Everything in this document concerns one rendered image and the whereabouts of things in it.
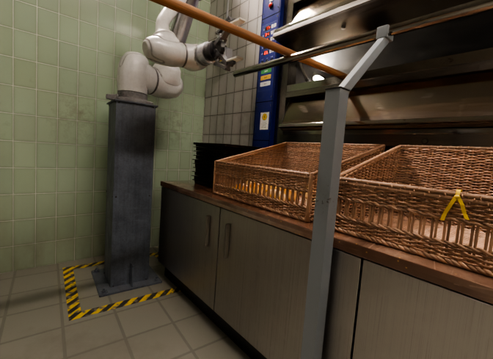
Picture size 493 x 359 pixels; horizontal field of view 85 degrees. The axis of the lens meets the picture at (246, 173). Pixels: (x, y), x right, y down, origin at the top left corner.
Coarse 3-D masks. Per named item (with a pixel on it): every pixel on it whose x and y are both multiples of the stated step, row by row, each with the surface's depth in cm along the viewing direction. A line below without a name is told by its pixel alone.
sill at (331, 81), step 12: (492, 48) 88; (432, 60) 100; (444, 60) 97; (456, 60) 95; (468, 60) 92; (480, 60) 90; (372, 72) 117; (384, 72) 113; (396, 72) 110; (408, 72) 106; (300, 84) 147; (312, 84) 141; (324, 84) 136
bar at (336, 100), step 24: (480, 0) 61; (408, 24) 73; (432, 24) 70; (312, 48) 97; (336, 48) 90; (240, 72) 128; (360, 72) 70; (336, 96) 64; (336, 120) 64; (336, 144) 65; (336, 168) 66; (336, 192) 67; (312, 240) 69; (312, 264) 69; (312, 288) 69; (312, 312) 69; (312, 336) 69
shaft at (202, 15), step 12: (156, 0) 73; (168, 0) 75; (180, 12) 79; (192, 12) 80; (204, 12) 82; (216, 24) 86; (228, 24) 88; (240, 36) 92; (252, 36) 94; (276, 48) 103; (288, 48) 107; (300, 60) 113; (312, 60) 116; (336, 72) 128
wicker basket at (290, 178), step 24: (288, 144) 149; (312, 144) 137; (360, 144) 117; (216, 168) 122; (240, 168) 108; (264, 168) 97; (288, 168) 145; (312, 168) 133; (216, 192) 121; (240, 192) 108; (264, 192) 98; (288, 192) 89; (312, 192) 83; (288, 216) 88; (312, 216) 84
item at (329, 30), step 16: (368, 0) 104; (384, 0) 102; (400, 0) 100; (416, 0) 98; (448, 0) 95; (464, 0) 94; (320, 16) 121; (336, 16) 116; (352, 16) 114; (368, 16) 112; (384, 16) 110; (400, 16) 108; (416, 16) 106; (288, 32) 135; (304, 32) 132; (320, 32) 130; (336, 32) 127; (352, 32) 124; (304, 48) 147
